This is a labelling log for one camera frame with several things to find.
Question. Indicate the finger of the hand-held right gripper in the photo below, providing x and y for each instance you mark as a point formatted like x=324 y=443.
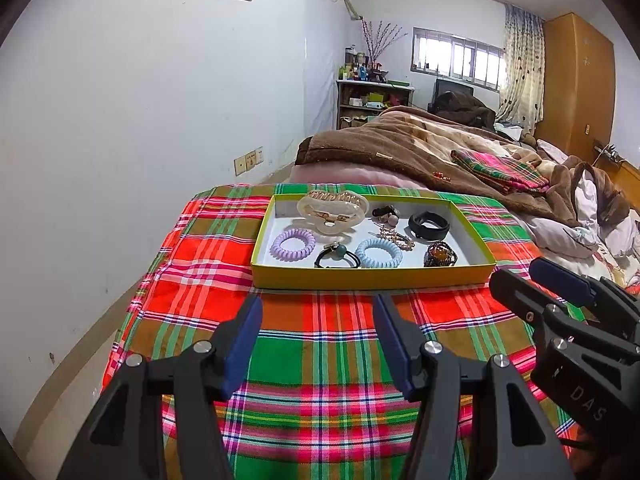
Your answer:
x=560 y=277
x=525 y=300

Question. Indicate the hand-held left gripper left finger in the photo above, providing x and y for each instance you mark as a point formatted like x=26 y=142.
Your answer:
x=245 y=340

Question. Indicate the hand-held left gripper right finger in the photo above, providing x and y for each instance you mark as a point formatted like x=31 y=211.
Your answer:
x=392 y=340

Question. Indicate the shallow yellow-green box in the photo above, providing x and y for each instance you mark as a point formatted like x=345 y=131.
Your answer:
x=310 y=277

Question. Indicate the gold hair pin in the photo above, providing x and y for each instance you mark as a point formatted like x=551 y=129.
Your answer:
x=395 y=237

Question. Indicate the white rumpled bedding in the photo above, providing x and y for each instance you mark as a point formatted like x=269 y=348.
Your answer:
x=590 y=225

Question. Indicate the plaid bed cloth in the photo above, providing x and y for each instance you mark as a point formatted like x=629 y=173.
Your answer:
x=325 y=320

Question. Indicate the black wide hair band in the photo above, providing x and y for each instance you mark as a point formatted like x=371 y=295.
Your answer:
x=417 y=227

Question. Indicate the wooden nightstand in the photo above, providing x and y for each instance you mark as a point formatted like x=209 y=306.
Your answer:
x=622 y=175

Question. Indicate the folded plaid cloth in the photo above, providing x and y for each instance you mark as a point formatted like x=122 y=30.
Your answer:
x=500 y=170

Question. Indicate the clear hair claw clip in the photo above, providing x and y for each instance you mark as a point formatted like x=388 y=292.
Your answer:
x=312 y=207

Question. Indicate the small red ornament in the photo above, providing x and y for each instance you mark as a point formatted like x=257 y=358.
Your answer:
x=441 y=176

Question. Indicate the pink bed sheet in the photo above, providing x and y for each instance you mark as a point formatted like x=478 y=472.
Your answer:
x=350 y=175

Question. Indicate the dark brown coat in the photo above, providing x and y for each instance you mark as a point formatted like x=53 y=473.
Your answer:
x=465 y=110

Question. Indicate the wooden wardrobe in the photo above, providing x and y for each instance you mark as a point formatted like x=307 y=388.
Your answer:
x=575 y=85

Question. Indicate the brown fleece blanket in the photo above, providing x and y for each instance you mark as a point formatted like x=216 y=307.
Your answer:
x=375 y=140

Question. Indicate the patterned curtain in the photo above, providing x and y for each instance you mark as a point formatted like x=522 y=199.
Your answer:
x=522 y=70

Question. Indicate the dark television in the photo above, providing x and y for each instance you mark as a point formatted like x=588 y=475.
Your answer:
x=452 y=87

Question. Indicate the wooden shelf unit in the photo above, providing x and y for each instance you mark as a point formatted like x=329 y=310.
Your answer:
x=375 y=105

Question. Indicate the barred window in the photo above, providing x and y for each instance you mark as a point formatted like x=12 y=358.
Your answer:
x=460 y=60

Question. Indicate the group of bottles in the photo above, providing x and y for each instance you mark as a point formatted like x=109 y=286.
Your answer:
x=360 y=70

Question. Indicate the pink flower branches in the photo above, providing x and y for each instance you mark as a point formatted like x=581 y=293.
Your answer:
x=380 y=40

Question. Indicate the wall socket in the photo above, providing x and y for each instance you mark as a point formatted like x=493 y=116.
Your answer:
x=248 y=161

